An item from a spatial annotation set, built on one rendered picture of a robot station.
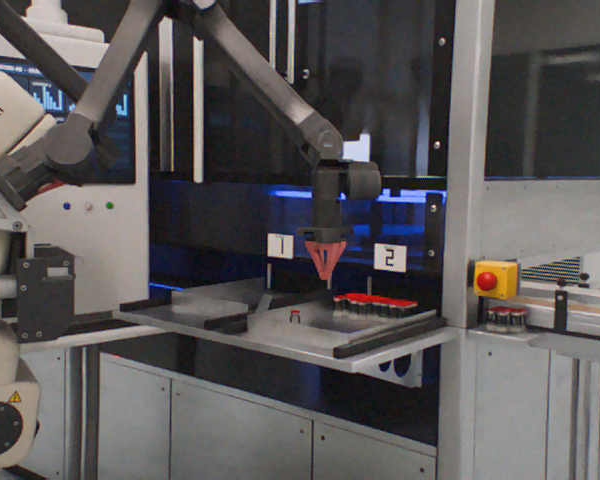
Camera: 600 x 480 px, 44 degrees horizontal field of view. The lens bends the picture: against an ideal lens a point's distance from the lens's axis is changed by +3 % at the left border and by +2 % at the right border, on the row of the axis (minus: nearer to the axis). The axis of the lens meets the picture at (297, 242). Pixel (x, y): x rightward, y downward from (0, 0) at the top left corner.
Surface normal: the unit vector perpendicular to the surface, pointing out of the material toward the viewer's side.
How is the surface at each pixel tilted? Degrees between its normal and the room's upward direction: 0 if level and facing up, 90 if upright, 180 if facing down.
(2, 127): 90
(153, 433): 90
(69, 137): 68
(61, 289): 90
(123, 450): 90
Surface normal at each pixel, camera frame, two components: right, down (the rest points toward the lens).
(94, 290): 0.65, 0.09
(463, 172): -0.63, 0.07
